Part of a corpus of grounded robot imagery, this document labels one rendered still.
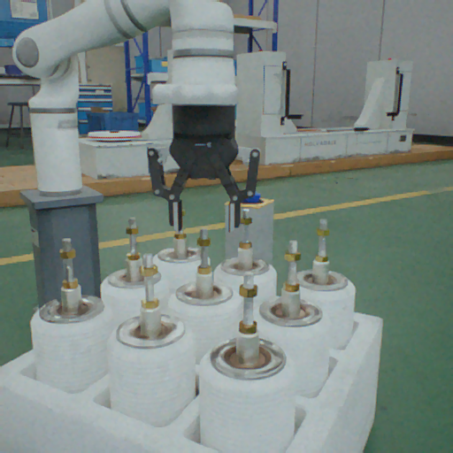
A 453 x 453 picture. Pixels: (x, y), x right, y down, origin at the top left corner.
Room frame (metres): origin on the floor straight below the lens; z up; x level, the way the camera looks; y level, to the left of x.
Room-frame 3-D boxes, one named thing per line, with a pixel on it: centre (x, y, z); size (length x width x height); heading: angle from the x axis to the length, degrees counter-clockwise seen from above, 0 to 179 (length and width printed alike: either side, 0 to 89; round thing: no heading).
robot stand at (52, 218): (1.03, 0.36, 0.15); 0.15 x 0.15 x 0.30; 32
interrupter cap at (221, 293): (0.58, 0.03, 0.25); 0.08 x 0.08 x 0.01
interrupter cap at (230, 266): (0.68, -0.03, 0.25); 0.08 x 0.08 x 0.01
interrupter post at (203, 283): (0.58, 0.03, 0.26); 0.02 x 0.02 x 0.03
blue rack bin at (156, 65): (5.90, 0.80, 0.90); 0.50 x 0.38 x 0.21; 34
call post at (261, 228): (0.87, -0.05, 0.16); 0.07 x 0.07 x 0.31; 62
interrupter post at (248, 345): (0.42, -0.02, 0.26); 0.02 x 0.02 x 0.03
